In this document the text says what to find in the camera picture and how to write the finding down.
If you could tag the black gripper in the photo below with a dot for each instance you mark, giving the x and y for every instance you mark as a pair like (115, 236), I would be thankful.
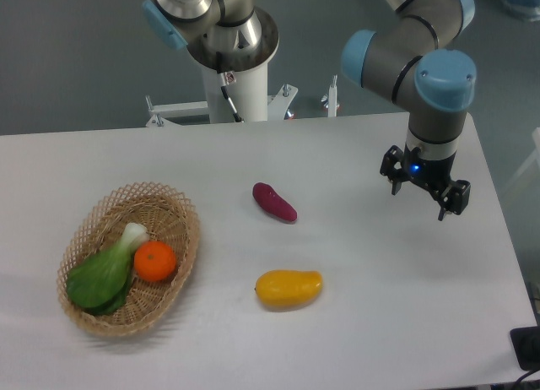
(434, 176)

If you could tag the orange mandarin fruit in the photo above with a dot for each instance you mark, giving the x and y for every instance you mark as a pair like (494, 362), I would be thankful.
(154, 261)

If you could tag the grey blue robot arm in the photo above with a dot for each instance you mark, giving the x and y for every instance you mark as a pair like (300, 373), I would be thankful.
(411, 66)

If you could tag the woven wicker basket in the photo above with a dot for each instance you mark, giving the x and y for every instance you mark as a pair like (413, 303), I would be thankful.
(170, 217)

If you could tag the purple sweet potato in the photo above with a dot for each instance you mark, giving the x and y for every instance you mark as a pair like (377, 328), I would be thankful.
(273, 204)

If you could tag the yellow mango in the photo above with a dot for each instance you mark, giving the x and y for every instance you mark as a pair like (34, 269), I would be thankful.
(283, 289)

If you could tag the black device at edge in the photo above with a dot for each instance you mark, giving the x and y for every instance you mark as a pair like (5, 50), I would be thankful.
(525, 342)

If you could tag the blue bag in corner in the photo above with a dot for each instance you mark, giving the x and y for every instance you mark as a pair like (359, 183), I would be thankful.
(527, 10)

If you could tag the green bok choy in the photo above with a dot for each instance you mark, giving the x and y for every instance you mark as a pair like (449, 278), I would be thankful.
(99, 285)

